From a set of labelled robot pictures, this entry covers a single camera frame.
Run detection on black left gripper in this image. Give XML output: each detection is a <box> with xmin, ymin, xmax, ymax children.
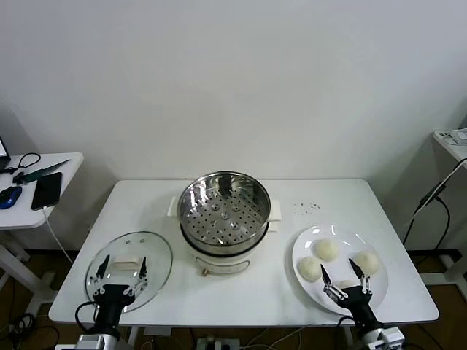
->
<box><xmin>86</xmin><ymin>254</ymin><xmax>149</xmax><ymax>331</ymax></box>

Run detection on white power strip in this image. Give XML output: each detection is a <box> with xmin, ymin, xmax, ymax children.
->
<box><xmin>196</xmin><ymin>335</ymin><xmax>242</xmax><ymax>350</ymax></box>

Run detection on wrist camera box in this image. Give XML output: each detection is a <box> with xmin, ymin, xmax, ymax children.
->
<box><xmin>377</xmin><ymin>326</ymin><xmax>406</xmax><ymax>347</ymax></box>
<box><xmin>74</xmin><ymin>333</ymin><xmax>107</xmax><ymax>350</ymax></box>

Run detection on white device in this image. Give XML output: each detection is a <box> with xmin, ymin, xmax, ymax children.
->
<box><xmin>437</xmin><ymin>128</ymin><xmax>467</xmax><ymax>146</ymax></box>

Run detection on blue computer mouse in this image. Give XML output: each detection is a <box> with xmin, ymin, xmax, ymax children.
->
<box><xmin>0</xmin><ymin>185</ymin><xmax>23</xmax><ymax>209</ymax></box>

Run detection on white charging cable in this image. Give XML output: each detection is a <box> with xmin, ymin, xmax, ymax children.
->
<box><xmin>42</xmin><ymin>206</ymin><xmax>74</xmax><ymax>263</ymax></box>

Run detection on long white cable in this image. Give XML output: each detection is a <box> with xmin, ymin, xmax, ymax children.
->
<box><xmin>399</xmin><ymin>157</ymin><xmax>467</xmax><ymax>238</ymax></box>

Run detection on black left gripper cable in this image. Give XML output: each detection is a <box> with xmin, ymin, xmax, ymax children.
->
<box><xmin>74</xmin><ymin>300</ymin><xmax>101</xmax><ymax>335</ymax></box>

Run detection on black cord loop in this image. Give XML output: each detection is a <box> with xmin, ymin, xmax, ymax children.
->
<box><xmin>3</xmin><ymin>152</ymin><xmax>41</xmax><ymax>176</ymax></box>

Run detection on white shelf table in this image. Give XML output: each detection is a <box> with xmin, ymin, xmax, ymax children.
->
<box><xmin>419</xmin><ymin>129</ymin><xmax>467</xmax><ymax>289</ymax></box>

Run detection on stainless steel steamer basket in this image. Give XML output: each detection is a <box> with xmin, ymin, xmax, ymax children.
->
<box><xmin>166</xmin><ymin>170</ymin><xmax>284</xmax><ymax>256</ymax></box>

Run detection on glass lid cream handle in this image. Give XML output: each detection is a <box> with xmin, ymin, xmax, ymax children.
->
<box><xmin>85</xmin><ymin>230</ymin><xmax>174</xmax><ymax>314</ymax></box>

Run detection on green flat strip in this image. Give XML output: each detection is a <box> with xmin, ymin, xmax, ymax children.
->
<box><xmin>16</xmin><ymin>159</ymin><xmax>71</xmax><ymax>183</ymax></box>

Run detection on black smartphone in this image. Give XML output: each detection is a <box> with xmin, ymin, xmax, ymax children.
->
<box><xmin>31</xmin><ymin>171</ymin><xmax>63</xmax><ymax>211</ymax></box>

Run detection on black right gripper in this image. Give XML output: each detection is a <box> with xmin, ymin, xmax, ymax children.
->
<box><xmin>320</xmin><ymin>257</ymin><xmax>380</xmax><ymax>335</ymax></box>

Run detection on white round plate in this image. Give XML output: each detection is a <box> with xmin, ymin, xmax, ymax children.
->
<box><xmin>291</xmin><ymin>224</ymin><xmax>390</xmax><ymax>316</ymax></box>

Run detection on white side table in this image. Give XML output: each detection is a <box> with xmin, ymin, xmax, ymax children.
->
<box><xmin>0</xmin><ymin>152</ymin><xmax>85</xmax><ymax>318</ymax></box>

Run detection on black floor cables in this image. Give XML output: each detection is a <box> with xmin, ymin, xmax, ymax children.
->
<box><xmin>0</xmin><ymin>311</ymin><xmax>59</xmax><ymax>350</ymax></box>

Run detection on black cable with adapter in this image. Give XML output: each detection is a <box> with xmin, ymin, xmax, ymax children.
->
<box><xmin>401</xmin><ymin>178</ymin><xmax>453</xmax><ymax>263</ymax></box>

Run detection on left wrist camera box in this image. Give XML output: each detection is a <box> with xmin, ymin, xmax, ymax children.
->
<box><xmin>74</xmin><ymin>333</ymin><xmax>107</xmax><ymax>350</ymax></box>

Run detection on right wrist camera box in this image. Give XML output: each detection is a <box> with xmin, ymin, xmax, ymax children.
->
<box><xmin>377</xmin><ymin>326</ymin><xmax>406</xmax><ymax>347</ymax></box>

